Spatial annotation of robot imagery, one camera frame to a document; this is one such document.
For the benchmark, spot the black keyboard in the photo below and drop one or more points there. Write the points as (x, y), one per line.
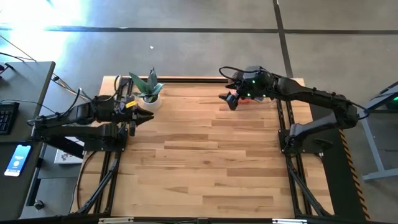
(7, 118)

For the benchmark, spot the dark grey side table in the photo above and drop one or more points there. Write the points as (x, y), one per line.
(15, 193)

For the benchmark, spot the white printed booklet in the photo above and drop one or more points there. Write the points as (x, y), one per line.
(66, 157)

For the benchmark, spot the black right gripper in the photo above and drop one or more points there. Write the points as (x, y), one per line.
(256, 82)

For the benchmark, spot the red plastic measuring cup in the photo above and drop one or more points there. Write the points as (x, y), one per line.
(244, 100)

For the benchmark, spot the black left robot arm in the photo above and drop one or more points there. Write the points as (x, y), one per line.
(77, 113)

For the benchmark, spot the grey desk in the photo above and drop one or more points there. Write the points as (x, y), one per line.
(28, 99)

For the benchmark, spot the white plant pot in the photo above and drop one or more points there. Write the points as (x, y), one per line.
(154, 105)

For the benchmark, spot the green snake plant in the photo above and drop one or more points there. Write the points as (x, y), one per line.
(147, 87)

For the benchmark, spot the yellow tag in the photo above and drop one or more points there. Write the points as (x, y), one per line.
(131, 104)

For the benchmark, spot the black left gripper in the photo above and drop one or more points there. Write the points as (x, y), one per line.
(127, 115)

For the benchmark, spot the silver metal plate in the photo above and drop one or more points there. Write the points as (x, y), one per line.
(289, 221)
(115, 221)

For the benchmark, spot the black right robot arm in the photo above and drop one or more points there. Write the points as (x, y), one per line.
(314, 96)

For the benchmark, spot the smartphone with blue screen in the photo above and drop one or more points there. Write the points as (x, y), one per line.
(18, 160)

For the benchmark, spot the grey metal stand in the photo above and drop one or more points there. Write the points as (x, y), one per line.
(373, 146)

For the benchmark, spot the black aluminium table frame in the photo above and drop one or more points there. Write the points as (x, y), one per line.
(192, 80)

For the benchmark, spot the black hazard-striped floor mat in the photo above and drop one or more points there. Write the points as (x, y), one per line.
(339, 174)

